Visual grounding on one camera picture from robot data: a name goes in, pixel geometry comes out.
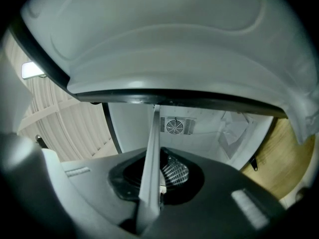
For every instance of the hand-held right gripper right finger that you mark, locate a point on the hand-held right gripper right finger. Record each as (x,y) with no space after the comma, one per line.
(224,203)

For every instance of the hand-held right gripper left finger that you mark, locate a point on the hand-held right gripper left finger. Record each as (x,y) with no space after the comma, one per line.
(82,190)

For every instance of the white wire shelf rack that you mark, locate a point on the white wire shelf rack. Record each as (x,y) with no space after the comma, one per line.
(150,170)

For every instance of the black mini fridge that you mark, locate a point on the black mini fridge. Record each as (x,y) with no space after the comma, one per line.
(162,46)

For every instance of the round wooden table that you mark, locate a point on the round wooden table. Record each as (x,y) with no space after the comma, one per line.
(279,163)

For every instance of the white crumpled paper sheet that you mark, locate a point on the white crumpled paper sheet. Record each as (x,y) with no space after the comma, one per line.
(234,133)

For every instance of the ceiling light panel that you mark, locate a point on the ceiling light panel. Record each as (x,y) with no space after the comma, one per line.
(31,70)

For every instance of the black ceiling camera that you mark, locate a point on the black ceiling camera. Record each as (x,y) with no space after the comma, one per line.
(39,141)

